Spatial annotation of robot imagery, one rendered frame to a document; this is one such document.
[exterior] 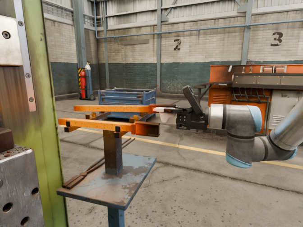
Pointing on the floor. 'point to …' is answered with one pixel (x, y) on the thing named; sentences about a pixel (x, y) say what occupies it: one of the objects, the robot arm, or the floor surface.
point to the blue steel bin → (127, 100)
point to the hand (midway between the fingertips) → (156, 107)
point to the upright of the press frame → (34, 105)
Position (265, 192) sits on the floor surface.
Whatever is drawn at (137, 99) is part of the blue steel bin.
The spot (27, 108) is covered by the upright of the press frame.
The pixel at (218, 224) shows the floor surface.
